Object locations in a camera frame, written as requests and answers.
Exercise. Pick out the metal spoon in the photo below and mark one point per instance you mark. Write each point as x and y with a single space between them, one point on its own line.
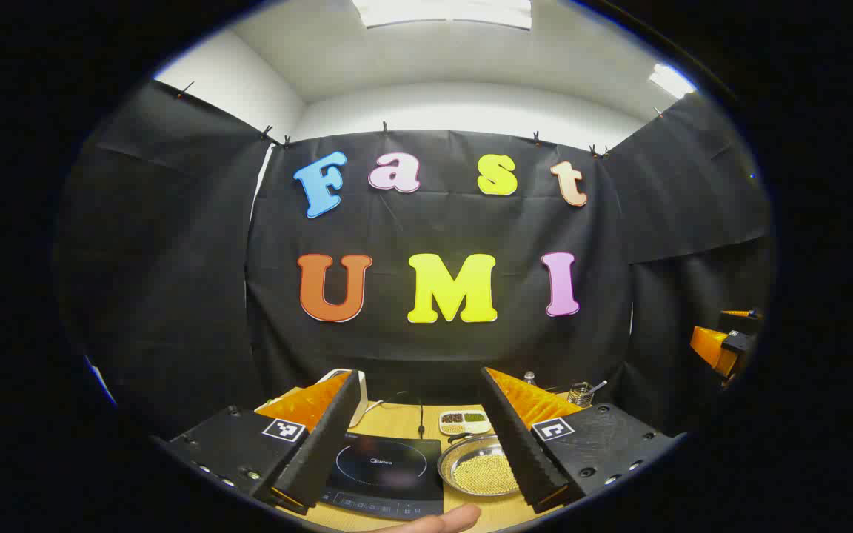
598 386

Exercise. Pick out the white divided bean dish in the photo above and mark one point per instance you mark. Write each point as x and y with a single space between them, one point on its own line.
463 422

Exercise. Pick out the steel pot with soybeans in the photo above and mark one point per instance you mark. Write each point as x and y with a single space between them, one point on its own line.
482 474

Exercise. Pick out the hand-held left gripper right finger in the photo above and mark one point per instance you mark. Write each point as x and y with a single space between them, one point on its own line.
519 451

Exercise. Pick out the black backdrop cloth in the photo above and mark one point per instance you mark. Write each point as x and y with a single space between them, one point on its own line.
441 355

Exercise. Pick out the white toaster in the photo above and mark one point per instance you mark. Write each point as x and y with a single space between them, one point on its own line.
362 403

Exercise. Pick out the small ceiling light panel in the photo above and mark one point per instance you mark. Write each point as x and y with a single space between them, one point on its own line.
671 80

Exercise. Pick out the metal mesh utensil holder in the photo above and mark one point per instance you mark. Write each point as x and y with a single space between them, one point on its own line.
580 396

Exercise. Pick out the large ceiling light panel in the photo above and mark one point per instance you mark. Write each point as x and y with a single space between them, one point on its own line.
441 11

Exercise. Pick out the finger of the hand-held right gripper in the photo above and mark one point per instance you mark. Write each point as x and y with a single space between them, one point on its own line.
741 314
711 348

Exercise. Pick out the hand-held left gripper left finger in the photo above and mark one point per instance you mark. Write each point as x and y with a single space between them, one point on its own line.
326 451

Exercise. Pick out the black induction cooktop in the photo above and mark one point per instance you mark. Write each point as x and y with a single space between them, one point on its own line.
389 466

